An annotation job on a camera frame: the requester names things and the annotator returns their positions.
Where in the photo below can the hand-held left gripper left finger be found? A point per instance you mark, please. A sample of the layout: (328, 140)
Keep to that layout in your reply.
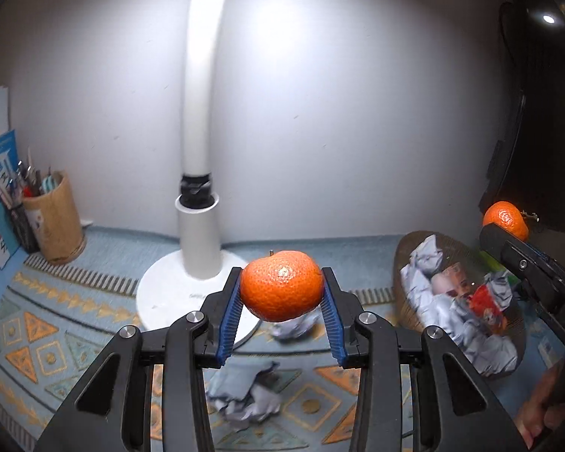
(230, 320)

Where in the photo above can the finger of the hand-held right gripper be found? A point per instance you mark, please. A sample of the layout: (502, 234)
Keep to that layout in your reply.
(513, 259)

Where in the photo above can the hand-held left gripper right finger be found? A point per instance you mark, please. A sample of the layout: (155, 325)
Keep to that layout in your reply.
(333, 325)

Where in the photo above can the orange mandarin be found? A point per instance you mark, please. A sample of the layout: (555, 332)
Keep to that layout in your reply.
(504, 220)
(282, 285)

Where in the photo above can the brown woven bowl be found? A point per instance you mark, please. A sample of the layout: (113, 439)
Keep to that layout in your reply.
(407, 310)

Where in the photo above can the person's right hand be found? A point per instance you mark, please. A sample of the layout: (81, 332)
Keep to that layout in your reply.
(541, 405)

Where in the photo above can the crumpled paper ball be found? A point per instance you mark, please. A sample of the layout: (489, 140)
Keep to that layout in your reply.
(294, 328)
(245, 393)

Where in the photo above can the black monitor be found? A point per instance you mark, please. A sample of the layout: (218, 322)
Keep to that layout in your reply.
(546, 103)

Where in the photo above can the white desk lamp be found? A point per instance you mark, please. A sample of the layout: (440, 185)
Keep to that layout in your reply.
(200, 150)

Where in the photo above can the blue patterned table mat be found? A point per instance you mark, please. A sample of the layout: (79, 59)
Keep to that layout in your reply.
(52, 320)

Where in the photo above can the wooden pen holder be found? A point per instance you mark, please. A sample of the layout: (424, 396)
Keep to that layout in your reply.
(56, 226)

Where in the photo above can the black mesh pen holder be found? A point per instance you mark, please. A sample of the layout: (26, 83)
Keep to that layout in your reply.
(24, 228)

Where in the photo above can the bunch of pens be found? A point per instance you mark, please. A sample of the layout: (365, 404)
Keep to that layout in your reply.
(44, 181)
(12, 188)

